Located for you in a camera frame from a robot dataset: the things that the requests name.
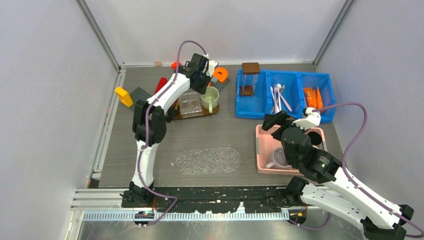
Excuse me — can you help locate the light green mug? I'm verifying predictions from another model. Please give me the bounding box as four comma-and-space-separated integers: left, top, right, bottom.
200, 86, 220, 113

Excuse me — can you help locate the clear glass toothbrush holder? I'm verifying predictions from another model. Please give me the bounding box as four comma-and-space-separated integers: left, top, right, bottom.
178, 91, 203, 119

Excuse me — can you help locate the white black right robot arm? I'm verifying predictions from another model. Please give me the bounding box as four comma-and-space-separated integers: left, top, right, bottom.
261, 107, 414, 240

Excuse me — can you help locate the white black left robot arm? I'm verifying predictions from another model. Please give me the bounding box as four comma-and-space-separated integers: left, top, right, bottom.
121, 53, 219, 207

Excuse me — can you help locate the white toothbrush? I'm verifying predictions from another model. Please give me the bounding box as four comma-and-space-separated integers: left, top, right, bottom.
272, 84, 282, 114

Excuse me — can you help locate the brown oval wooden tray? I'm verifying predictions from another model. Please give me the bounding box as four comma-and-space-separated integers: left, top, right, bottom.
173, 104, 220, 120

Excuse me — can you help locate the grey baseplate with orange track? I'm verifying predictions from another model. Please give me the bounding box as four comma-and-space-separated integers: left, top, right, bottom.
209, 67, 230, 92

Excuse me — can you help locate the small red block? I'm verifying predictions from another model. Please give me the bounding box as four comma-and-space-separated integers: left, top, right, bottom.
171, 61, 181, 70

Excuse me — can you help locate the lilac translucent mug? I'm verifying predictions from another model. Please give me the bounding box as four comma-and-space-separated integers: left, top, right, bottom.
265, 147, 291, 169

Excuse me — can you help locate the pink plastic basket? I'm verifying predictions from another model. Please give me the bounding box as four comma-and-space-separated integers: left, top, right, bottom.
255, 124, 329, 177

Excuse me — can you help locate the blue plastic organizer bin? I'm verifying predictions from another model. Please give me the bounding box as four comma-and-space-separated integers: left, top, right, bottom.
234, 68, 338, 124

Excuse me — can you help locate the red glitter toy microphone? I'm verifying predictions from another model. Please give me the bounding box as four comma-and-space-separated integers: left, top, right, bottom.
154, 77, 168, 94

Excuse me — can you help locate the clear holder with brown lid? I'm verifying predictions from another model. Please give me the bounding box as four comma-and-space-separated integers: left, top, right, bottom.
239, 62, 261, 97

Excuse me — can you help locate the dark grey studded baseplate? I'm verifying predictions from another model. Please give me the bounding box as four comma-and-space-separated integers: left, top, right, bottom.
129, 87, 152, 109

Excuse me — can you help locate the yellow toy block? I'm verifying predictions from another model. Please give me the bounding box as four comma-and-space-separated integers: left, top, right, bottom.
114, 86, 134, 108

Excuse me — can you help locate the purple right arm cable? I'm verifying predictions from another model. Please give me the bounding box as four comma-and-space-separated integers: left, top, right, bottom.
288, 101, 424, 239

